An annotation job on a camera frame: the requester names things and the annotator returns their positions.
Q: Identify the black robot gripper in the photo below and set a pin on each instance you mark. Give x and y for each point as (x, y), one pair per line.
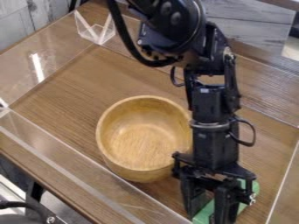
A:
(215, 156)

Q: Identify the green rectangular block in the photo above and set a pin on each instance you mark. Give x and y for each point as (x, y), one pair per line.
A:
(205, 216)

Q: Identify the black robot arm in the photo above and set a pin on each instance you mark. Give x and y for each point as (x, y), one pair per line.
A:
(178, 38)

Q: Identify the brown wooden bowl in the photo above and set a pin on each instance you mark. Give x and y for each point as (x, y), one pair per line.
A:
(141, 131)

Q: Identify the black table leg bracket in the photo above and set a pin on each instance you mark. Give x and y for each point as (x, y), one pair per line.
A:
(37, 210)

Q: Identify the clear acrylic front wall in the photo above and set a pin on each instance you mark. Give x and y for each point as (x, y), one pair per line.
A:
(77, 175)

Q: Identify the clear acrylic corner bracket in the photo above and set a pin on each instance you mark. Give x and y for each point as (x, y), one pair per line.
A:
(97, 33)

